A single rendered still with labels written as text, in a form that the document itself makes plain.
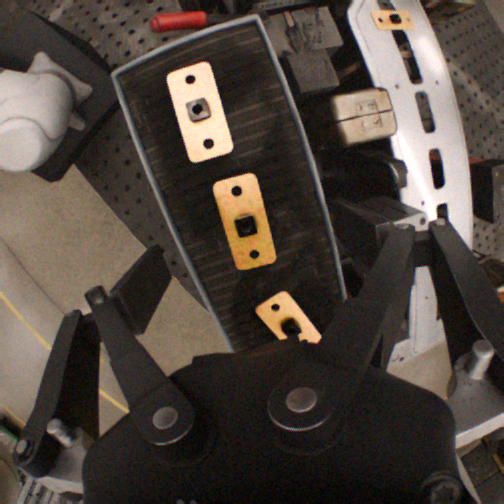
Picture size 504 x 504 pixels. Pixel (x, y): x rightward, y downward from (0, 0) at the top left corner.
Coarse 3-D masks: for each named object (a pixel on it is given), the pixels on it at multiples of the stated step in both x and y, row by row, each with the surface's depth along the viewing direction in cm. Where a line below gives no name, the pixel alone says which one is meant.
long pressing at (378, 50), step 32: (352, 0) 26; (416, 0) 24; (352, 32) 28; (384, 32) 28; (416, 32) 27; (384, 64) 30; (448, 96) 31; (416, 128) 34; (448, 128) 33; (416, 160) 36; (448, 160) 35; (416, 192) 38; (448, 192) 38; (416, 288) 45; (416, 320) 48; (416, 352) 51
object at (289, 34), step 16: (272, 16) 22; (288, 16) 22; (304, 16) 22; (320, 16) 22; (272, 32) 23; (288, 32) 23; (304, 32) 23; (320, 32) 23; (336, 32) 23; (288, 48) 24; (304, 48) 24; (320, 48) 24; (336, 48) 24
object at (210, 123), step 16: (208, 64) 18; (176, 80) 18; (208, 80) 18; (176, 96) 19; (192, 96) 19; (208, 96) 19; (176, 112) 19; (192, 112) 19; (208, 112) 19; (192, 128) 20; (208, 128) 20; (224, 128) 20; (192, 144) 20; (224, 144) 20; (192, 160) 21
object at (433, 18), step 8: (448, 0) 20; (456, 0) 20; (464, 0) 19; (472, 0) 19; (424, 8) 27; (432, 8) 25; (440, 8) 24; (448, 8) 23; (456, 8) 22; (464, 8) 21; (432, 16) 28; (440, 16) 27; (448, 16) 27; (432, 24) 33; (400, 40) 44
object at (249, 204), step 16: (240, 176) 21; (224, 192) 22; (256, 192) 22; (224, 208) 22; (240, 208) 22; (256, 208) 22; (224, 224) 23; (240, 224) 22; (256, 224) 23; (240, 240) 23; (256, 240) 24; (240, 256) 24; (272, 256) 24
